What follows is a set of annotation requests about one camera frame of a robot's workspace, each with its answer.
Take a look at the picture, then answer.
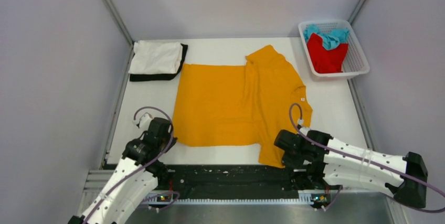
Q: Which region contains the folded black t shirt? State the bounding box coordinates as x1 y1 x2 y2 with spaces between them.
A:
129 40 188 82

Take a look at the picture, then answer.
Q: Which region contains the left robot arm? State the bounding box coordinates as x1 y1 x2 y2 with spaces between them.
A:
69 115 176 223

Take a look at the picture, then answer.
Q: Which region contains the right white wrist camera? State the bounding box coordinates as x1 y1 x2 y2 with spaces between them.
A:
297 119 311 136

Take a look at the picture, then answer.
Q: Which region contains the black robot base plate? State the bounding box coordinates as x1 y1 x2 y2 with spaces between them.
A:
135 163 343 202

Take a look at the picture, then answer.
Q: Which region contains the red t shirt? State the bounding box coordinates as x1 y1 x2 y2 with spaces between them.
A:
306 34 348 74

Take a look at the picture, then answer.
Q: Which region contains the yellow t shirt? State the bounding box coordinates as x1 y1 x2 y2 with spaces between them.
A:
173 45 313 168

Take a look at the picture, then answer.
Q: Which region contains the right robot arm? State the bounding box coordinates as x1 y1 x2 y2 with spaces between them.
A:
274 128 428 209

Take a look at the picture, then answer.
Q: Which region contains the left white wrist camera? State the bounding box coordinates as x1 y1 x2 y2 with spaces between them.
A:
133 113 154 131

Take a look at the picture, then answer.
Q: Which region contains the folded white t shirt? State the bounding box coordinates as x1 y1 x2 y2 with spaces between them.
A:
129 40 184 75

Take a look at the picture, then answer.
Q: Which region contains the teal t shirt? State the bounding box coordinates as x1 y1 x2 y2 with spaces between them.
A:
303 24 350 50

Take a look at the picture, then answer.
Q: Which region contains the white plastic basket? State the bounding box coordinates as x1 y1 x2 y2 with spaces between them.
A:
298 19 370 81

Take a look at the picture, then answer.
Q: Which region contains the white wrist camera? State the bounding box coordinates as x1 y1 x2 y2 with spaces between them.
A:
297 119 311 136
133 113 154 131

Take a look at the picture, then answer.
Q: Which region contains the white slotted cable duct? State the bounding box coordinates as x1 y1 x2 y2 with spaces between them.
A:
142 191 314 206

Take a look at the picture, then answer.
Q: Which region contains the left aluminium frame post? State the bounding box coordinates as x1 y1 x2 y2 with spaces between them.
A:
102 0 134 46

